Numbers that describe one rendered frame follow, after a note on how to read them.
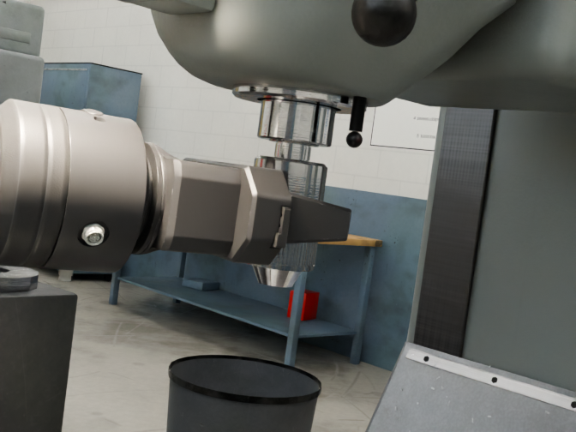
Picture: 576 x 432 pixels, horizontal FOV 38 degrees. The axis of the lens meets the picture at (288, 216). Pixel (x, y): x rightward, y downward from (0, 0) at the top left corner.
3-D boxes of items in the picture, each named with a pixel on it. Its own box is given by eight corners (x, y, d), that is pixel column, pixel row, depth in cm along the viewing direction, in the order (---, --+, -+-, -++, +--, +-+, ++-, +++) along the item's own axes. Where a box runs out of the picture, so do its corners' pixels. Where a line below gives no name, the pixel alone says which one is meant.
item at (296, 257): (225, 259, 53) (237, 168, 52) (274, 259, 56) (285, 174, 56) (280, 272, 49) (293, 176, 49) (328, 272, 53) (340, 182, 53)
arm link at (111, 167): (303, 139, 45) (91, 102, 39) (279, 312, 46) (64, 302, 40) (207, 133, 56) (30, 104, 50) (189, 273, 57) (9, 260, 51)
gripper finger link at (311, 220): (339, 249, 52) (253, 240, 49) (346, 199, 52) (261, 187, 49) (353, 252, 51) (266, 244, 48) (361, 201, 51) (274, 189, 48)
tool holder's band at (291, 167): (237, 168, 52) (239, 153, 52) (285, 174, 56) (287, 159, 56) (293, 176, 49) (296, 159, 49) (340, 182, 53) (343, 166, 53)
